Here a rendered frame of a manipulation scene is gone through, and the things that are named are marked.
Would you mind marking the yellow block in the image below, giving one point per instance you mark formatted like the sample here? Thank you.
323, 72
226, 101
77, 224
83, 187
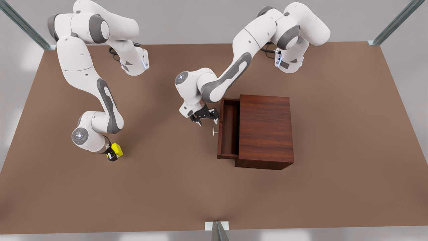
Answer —
117, 149

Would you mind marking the dark brown wooden cabinet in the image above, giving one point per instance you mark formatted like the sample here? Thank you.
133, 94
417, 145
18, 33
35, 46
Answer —
265, 130

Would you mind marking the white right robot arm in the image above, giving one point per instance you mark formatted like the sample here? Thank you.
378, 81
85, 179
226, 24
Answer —
80, 70

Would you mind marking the silver frame post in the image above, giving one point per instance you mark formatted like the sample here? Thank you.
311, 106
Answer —
23, 23
217, 231
394, 23

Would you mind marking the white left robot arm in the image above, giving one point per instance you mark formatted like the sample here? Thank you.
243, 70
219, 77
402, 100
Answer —
234, 67

